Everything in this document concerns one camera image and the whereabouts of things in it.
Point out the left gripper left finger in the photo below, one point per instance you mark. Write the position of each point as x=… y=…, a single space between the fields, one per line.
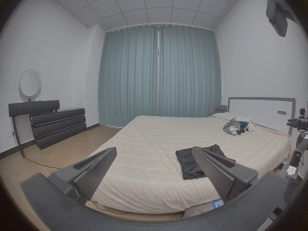
x=91 y=174

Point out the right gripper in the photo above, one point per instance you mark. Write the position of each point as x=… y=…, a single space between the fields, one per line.
x=299 y=125

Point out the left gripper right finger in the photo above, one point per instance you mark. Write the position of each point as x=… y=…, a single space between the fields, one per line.
x=223 y=174

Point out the black T-shirt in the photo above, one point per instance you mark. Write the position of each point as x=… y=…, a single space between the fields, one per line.
x=187 y=162

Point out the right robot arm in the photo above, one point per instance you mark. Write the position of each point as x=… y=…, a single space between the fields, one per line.
x=298 y=150

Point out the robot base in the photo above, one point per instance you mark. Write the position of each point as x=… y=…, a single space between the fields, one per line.
x=195 y=212

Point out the pile of clothes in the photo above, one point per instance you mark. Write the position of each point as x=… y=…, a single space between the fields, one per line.
x=234 y=127

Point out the bed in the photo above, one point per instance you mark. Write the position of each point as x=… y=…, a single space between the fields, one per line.
x=156 y=141

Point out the white printed pillow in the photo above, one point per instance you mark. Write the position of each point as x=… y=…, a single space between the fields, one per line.
x=226 y=116

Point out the grey bedside table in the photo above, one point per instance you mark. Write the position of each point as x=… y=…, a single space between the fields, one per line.
x=221 y=109

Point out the black dressing table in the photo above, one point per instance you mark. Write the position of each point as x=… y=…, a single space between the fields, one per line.
x=33 y=106

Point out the blue-green curtain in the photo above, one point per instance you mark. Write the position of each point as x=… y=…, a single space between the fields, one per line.
x=132 y=80

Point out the round white table mirror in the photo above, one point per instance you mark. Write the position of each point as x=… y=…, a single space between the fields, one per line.
x=30 y=83

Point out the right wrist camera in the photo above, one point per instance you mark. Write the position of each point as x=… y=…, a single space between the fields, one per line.
x=302 y=111

